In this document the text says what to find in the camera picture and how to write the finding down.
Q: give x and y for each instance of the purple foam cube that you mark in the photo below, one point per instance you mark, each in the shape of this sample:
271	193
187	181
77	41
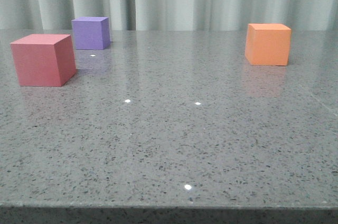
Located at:
91	33

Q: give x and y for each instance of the orange foam cube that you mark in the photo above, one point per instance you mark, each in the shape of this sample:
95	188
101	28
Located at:
268	44

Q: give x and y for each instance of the red foam cube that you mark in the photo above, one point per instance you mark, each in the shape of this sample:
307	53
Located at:
44	59

